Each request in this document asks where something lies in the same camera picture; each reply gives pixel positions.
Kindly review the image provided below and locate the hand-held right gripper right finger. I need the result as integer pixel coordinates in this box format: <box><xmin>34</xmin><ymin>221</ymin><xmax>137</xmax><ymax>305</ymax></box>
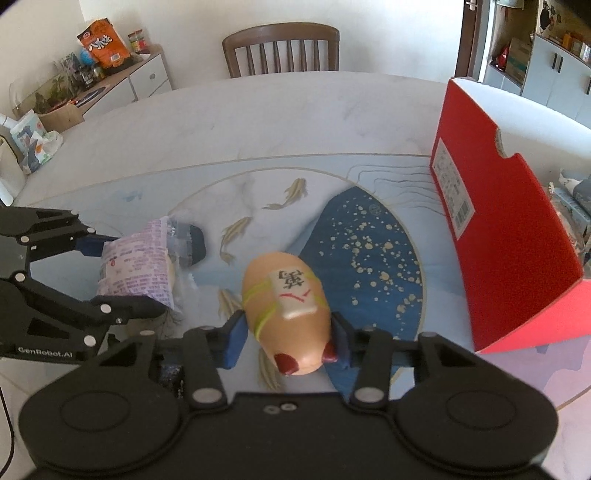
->
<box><xmin>330</xmin><ymin>311</ymin><xmax>491</xmax><ymax>411</ymax></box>

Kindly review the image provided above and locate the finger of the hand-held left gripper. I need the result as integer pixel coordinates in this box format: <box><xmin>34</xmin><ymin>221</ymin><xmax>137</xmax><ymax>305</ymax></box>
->
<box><xmin>0</xmin><ymin>206</ymin><xmax>207</xmax><ymax>269</ymax></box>
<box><xmin>0</xmin><ymin>274</ymin><xmax>169</xmax><ymax>344</ymax></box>

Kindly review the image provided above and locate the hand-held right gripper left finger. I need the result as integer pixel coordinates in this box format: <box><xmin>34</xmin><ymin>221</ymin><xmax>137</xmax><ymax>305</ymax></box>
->
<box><xmin>82</xmin><ymin>309</ymin><xmax>249</xmax><ymax>410</ymax></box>

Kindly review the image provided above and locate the purple printed snack packet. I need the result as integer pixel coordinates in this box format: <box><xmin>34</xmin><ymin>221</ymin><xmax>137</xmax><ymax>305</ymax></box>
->
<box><xmin>96</xmin><ymin>216</ymin><xmax>207</xmax><ymax>320</ymax></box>

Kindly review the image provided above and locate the tan toy pig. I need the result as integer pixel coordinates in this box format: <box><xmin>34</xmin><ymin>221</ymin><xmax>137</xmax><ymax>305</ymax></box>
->
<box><xmin>241</xmin><ymin>251</ymin><xmax>338</xmax><ymax>377</ymax></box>

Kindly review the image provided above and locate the red cardboard box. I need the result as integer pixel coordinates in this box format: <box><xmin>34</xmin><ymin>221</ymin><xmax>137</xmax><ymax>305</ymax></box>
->
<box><xmin>429</xmin><ymin>78</ymin><xmax>591</xmax><ymax>355</ymax></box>

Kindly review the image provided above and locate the white marble desktop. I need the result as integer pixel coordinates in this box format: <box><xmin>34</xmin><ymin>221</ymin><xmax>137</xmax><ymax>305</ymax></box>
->
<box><xmin>0</xmin><ymin>71</ymin><xmax>591</xmax><ymax>480</ymax></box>

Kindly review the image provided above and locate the white countertop appliance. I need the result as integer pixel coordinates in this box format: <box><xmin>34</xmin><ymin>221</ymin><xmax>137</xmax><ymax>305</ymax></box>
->
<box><xmin>0</xmin><ymin>136</ymin><xmax>26</xmax><ymax>206</ymax></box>

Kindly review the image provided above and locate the bagged tissue pack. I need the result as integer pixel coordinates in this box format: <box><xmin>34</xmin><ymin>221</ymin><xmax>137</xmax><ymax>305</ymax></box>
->
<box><xmin>9</xmin><ymin>113</ymin><xmax>64</xmax><ymax>175</ymax></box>

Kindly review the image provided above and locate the small wooden box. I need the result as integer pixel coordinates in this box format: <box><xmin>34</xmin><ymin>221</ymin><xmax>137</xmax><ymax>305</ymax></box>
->
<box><xmin>36</xmin><ymin>104</ymin><xmax>86</xmax><ymax>134</ymax></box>

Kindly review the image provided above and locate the glass tank with plants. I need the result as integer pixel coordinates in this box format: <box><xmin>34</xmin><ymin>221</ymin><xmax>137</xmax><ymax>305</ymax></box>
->
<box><xmin>9</xmin><ymin>58</ymin><xmax>100</xmax><ymax>116</ymax></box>

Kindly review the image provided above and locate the white wooden sideboard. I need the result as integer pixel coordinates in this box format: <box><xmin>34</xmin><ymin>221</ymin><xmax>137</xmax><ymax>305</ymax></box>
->
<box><xmin>69</xmin><ymin>44</ymin><xmax>174</xmax><ymax>116</ymax></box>

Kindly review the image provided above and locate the orange snack bag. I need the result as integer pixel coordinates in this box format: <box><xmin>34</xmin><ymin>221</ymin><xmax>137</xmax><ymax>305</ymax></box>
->
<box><xmin>76</xmin><ymin>18</ymin><xmax>132</xmax><ymax>69</ymax></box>

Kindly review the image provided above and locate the brown wooden chair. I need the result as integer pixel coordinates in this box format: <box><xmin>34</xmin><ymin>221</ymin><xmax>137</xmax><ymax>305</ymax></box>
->
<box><xmin>222</xmin><ymin>22</ymin><xmax>341</xmax><ymax>78</ymax></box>

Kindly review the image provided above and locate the brown door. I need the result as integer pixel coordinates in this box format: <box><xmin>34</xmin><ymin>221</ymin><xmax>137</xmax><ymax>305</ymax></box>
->
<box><xmin>455</xmin><ymin>0</ymin><xmax>484</xmax><ymax>79</ymax></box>

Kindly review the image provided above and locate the cardboard box on shelf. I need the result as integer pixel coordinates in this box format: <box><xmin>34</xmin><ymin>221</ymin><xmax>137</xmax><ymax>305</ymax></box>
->
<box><xmin>505</xmin><ymin>38</ymin><xmax>533</xmax><ymax>81</ymax></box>

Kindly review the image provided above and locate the black cable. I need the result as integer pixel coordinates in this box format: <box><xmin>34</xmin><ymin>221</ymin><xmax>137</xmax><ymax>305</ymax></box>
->
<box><xmin>0</xmin><ymin>382</ymin><xmax>16</xmax><ymax>464</ymax></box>

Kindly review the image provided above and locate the grey wall cabinet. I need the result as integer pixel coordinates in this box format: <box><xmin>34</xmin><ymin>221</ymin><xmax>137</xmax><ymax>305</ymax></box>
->
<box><xmin>480</xmin><ymin>0</ymin><xmax>591</xmax><ymax>134</ymax></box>

